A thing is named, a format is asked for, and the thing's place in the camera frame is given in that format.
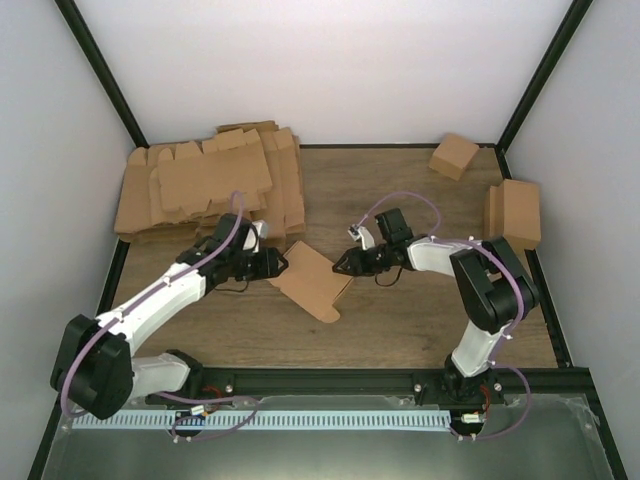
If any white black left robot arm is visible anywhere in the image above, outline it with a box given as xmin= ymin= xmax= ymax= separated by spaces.
xmin=50 ymin=214 xmax=289 ymax=420

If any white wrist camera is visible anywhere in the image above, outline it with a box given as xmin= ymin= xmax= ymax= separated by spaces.
xmin=348 ymin=224 xmax=375 ymax=251
xmin=243 ymin=220 xmax=269 ymax=253

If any black left corner frame post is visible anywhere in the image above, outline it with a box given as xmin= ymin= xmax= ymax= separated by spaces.
xmin=54 ymin=0 xmax=149 ymax=148

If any large folded cardboard box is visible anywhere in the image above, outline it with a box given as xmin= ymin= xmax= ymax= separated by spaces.
xmin=483 ymin=179 xmax=541 ymax=252

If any light blue slotted cable duct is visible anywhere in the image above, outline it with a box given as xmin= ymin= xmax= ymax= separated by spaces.
xmin=73 ymin=410 xmax=451 ymax=432

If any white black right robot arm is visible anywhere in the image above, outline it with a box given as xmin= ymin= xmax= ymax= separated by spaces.
xmin=332 ymin=208 xmax=539 ymax=403

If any black aluminium frame rail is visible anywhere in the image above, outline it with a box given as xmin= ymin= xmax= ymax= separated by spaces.
xmin=129 ymin=367 xmax=594 ymax=399

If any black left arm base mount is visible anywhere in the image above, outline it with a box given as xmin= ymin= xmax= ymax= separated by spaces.
xmin=145 ymin=372 xmax=236 ymax=407

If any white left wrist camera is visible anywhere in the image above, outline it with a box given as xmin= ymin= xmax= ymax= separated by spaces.
xmin=243 ymin=220 xmax=269 ymax=253

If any black corner frame post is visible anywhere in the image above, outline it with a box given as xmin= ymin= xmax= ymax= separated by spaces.
xmin=54 ymin=0 xmax=149 ymax=148
xmin=496 ymin=0 xmax=593 ymax=153

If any small folded cardboard box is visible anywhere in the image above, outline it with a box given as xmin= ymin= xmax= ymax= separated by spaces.
xmin=428 ymin=133 xmax=480 ymax=181

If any brown cardboard box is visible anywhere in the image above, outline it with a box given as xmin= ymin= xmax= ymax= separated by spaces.
xmin=269 ymin=241 xmax=353 ymax=324

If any black right corner frame post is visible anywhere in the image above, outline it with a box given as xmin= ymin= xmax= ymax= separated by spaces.
xmin=496 ymin=0 xmax=593 ymax=153

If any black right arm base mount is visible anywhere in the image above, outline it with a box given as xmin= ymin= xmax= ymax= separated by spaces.
xmin=411 ymin=369 xmax=504 ymax=409

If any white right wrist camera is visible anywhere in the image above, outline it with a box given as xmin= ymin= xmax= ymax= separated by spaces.
xmin=348 ymin=224 xmax=375 ymax=251

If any stack of flat cardboard blanks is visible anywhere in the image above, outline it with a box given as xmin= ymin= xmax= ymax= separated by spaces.
xmin=114 ymin=120 xmax=306 ymax=246

